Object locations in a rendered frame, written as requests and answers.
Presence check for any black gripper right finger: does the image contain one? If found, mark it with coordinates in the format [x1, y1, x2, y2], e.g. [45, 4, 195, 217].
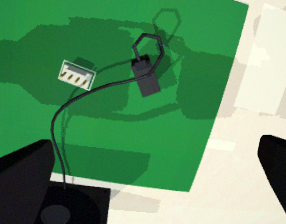
[257, 135, 286, 214]

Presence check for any black cooling fan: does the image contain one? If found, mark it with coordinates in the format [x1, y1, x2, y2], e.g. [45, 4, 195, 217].
[34, 180, 111, 224]

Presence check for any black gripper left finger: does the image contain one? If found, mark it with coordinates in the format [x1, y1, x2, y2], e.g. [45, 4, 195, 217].
[0, 139, 55, 224]

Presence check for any black cable plug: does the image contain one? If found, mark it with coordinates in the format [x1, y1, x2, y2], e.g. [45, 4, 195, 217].
[51, 32, 164, 189]

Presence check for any green circuit board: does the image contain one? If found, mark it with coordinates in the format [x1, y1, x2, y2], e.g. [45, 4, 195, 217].
[0, 0, 249, 192]

